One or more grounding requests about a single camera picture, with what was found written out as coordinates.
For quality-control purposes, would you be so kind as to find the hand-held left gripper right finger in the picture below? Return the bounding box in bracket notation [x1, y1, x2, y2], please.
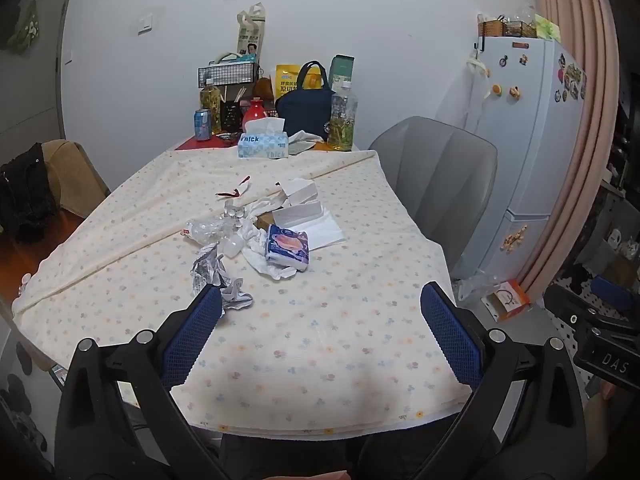
[420, 281, 588, 480]

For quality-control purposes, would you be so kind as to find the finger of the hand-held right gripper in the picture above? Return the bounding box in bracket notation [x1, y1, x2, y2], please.
[544, 286, 640, 333]

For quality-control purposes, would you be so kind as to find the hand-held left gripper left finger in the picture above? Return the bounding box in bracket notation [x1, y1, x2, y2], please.
[54, 285, 226, 480]

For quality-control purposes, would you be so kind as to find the silver foil wrapper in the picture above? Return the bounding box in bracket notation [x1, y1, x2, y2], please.
[190, 242, 253, 313]

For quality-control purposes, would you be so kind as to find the person's right hand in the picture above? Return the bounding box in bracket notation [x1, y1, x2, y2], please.
[587, 379, 627, 404]

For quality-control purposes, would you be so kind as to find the clear plastic bag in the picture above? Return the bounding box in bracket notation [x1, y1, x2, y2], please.
[457, 274, 501, 307]

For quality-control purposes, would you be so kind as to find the orange white cardboard box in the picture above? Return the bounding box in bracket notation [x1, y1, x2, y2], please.
[482, 280, 532, 322]

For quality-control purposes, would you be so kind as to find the colourful fridge sticker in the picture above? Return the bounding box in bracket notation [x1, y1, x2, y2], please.
[504, 226, 529, 254]

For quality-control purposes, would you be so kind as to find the large crumpled white tissue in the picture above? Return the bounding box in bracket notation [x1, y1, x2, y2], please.
[237, 224, 300, 281]

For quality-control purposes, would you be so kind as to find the crushed clear plastic bottle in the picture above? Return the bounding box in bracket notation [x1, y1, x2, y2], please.
[181, 217, 236, 243]

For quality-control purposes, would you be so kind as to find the floral cream tablecloth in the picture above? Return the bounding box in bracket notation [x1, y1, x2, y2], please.
[10, 147, 471, 433]

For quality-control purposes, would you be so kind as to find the blue purple tissue packet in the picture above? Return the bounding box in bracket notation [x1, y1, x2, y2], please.
[265, 224, 310, 267]

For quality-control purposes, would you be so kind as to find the red white wrapper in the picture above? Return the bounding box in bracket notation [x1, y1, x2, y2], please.
[216, 175, 251, 200]

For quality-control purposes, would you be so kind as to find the grey chair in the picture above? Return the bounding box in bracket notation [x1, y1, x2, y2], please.
[368, 116, 499, 273]

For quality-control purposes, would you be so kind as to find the white paper box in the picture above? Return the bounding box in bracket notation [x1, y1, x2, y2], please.
[272, 200, 323, 228]
[277, 177, 319, 206]

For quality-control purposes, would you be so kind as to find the flat white napkin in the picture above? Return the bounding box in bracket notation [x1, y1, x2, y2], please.
[300, 207, 346, 251]

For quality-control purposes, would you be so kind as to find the black spotted white cloth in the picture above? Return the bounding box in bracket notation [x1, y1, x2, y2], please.
[0, 340, 61, 476]

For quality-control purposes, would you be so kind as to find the white fridge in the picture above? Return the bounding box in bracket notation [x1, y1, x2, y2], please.
[462, 35, 588, 288]

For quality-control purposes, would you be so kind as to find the red table mat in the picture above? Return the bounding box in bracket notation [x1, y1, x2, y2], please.
[175, 132, 241, 152]

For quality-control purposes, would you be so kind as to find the brown chair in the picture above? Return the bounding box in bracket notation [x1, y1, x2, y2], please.
[42, 139, 111, 218]

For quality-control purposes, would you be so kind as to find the blue tissue box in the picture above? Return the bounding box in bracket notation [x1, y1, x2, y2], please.
[237, 117, 290, 160]

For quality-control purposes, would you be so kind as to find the blue drink can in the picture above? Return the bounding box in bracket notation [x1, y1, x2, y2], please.
[194, 108, 213, 141]

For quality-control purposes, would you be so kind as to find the black pen holder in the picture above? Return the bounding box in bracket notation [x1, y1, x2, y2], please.
[220, 100, 242, 134]

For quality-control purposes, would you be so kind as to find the black clothing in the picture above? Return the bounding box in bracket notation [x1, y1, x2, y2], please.
[0, 142, 58, 243]

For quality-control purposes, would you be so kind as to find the white grey cloth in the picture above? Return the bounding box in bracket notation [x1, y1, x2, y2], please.
[287, 130, 326, 154]

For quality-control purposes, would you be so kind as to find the cluster of fridge side magnets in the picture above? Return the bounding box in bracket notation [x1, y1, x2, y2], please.
[555, 52, 587, 102]

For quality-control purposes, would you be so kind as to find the yellow oil bottle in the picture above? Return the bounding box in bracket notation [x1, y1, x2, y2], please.
[200, 79, 223, 136]

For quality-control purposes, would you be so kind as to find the clear bottle with green label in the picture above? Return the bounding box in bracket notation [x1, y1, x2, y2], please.
[327, 78, 359, 152]

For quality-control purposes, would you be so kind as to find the navy lunch bag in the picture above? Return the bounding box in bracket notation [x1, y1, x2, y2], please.
[275, 61, 335, 142]

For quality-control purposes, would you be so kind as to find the brown paper bag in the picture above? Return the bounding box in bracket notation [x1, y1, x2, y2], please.
[254, 76, 277, 106]

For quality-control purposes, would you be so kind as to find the yellow snack bag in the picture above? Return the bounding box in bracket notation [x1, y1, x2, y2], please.
[275, 63, 306, 98]

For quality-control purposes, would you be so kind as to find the green patterned box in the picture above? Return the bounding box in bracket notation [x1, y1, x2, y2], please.
[535, 14, 562, 41]

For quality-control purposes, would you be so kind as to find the brown woven basket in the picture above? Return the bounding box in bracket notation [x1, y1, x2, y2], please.
[477, 12, 538, 38]

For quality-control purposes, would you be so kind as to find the green carton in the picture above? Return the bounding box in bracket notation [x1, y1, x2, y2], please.
[331, 54, 355, 92]

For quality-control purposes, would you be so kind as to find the grey door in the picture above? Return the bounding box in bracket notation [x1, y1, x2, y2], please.
[0, 0, 76, 136]

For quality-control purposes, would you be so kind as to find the printed paper tote bag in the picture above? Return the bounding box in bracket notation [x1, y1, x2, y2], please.
[236, 3, 266, 61]

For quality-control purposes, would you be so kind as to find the green door decoration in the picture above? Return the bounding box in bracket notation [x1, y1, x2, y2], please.
[6, 0, 43, 53]

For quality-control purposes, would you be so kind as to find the white hanging strap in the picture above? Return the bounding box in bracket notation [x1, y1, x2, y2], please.
[465, 45, 494, 131]

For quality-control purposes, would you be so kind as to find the black wire basket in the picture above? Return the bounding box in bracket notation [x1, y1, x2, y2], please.
[198, 62, 261, 88]

